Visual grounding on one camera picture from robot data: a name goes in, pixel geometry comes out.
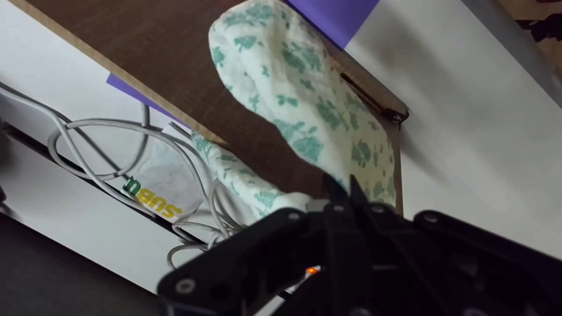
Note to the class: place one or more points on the white printed plastic bag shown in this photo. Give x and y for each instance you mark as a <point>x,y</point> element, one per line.
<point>167,181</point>

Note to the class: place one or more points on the brown wooden stand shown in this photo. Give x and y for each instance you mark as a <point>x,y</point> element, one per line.
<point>175,63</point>

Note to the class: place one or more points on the white green floral cloth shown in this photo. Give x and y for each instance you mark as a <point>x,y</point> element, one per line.
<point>304,98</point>

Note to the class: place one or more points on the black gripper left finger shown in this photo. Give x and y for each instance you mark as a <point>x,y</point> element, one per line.
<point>263,263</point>

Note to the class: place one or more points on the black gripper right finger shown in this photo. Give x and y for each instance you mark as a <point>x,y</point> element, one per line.
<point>456,269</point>

